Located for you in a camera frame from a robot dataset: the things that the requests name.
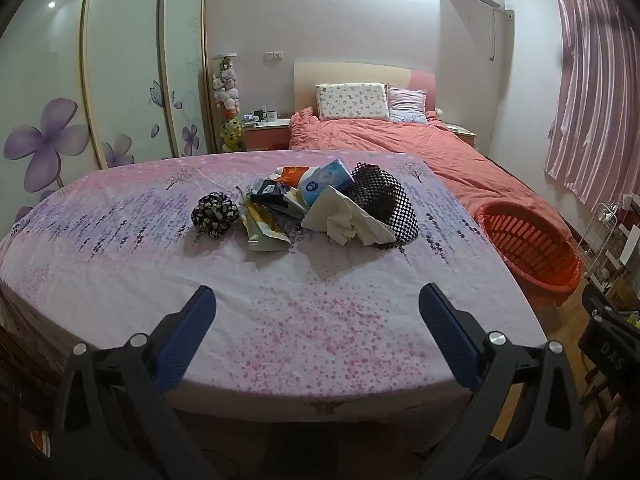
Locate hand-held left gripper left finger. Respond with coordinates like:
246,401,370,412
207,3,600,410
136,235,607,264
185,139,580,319
50,285,221,480

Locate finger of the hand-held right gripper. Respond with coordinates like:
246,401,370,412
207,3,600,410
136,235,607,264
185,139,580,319
581,285,640,333

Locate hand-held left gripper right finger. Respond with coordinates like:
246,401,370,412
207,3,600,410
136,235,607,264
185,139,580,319
419,283,586,480

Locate orange laundry basket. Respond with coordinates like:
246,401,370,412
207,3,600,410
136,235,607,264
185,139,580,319
472,201,583,309

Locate black floral cloth ball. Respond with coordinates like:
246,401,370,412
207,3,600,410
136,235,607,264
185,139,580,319
190,191,240,240

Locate blue and yellow snack bag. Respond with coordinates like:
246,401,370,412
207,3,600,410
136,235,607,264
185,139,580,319
241,178,307,254

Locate black white polka dot cloth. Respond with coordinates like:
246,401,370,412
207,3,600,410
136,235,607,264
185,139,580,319
345,162,421,247

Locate white paper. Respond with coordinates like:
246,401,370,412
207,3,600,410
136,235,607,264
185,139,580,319
301,185,397,247

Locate orange wipes canister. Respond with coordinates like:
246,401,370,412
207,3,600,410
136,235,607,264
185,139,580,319
276,165,310,187

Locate blue tissue pack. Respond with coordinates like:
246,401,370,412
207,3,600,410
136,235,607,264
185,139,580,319
299,159,352,207

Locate cardboard box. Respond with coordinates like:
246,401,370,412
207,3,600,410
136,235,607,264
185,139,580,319
606,279,640,313

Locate pink floral bedsheet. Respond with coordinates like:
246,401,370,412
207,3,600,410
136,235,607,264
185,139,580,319
0,149,548,413

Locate orange duvet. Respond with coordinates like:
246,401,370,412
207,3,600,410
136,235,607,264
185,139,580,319
287,106,581,261

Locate pink curtain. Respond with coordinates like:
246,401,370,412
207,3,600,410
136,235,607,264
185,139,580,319
544,0,640,212

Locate wooden nightstand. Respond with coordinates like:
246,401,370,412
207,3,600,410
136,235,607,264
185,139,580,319
444,122,479,149

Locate pink white nightstand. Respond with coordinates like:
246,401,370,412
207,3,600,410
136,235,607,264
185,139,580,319
243,119,291,152

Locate pink striped pillow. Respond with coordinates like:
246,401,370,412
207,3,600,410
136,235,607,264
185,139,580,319
385,85,429,125

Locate clear tube of plush toys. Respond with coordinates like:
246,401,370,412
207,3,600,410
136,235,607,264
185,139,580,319
212,54,247,154

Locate floral white pillow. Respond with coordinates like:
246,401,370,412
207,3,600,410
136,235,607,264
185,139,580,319
315,82,390,122

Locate flower print sliding wardrobe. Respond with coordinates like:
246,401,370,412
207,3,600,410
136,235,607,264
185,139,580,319
0,0,213,223

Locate beige and pink headboard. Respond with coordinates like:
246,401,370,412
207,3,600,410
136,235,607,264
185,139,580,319
294,62,437,117

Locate white wire rack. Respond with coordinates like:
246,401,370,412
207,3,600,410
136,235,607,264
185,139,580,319
581,199,640,311

